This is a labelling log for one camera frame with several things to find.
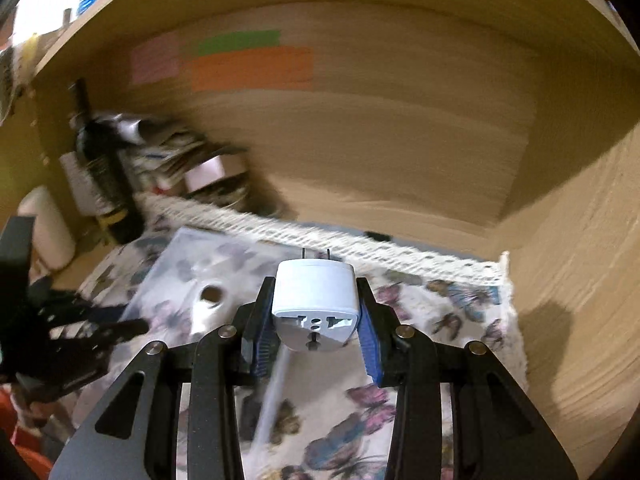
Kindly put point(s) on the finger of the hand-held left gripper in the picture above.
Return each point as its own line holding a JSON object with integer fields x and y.
{"x": 65, "y": 300}
{"x": 115, "y": 331}

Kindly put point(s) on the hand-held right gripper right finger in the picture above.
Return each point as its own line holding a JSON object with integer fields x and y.
{"x": 371, "y": 352}

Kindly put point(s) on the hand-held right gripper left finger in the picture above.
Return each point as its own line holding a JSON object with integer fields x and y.
{"x": 260, "y": 355}

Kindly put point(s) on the clear plastic box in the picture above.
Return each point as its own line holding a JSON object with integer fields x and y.
{"x": 170, "y": 270}

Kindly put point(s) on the white plug adapter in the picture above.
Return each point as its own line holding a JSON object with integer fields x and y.
{"x": 315, "y": 290}

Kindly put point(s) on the white plastic bottle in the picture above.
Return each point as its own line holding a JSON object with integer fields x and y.
{"x": 47, "y": 230}

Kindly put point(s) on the butterfly print lace cloth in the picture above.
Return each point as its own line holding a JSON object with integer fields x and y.
{"x": 440, "y": 320}

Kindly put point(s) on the dark wine bottle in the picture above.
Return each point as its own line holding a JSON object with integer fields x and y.
{"x": 107, "y": 185}

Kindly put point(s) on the small white cardboard box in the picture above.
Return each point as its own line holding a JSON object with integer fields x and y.
{"x": 205, "y": 172}

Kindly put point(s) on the stack of papers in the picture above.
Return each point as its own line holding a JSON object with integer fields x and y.
{"x": 165, "y": 145}

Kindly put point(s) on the pink paper note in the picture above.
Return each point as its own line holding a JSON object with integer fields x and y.
{"x": 155, "y": 60}

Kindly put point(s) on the orange paper note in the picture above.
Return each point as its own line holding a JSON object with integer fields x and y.
{"x": 250, "y": 70}

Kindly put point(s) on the blue ribbed object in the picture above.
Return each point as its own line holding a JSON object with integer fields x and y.
{"x": 89, "y": 1}

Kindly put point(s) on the green paper note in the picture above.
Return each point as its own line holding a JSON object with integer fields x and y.
{"x": 237, "y": 41}

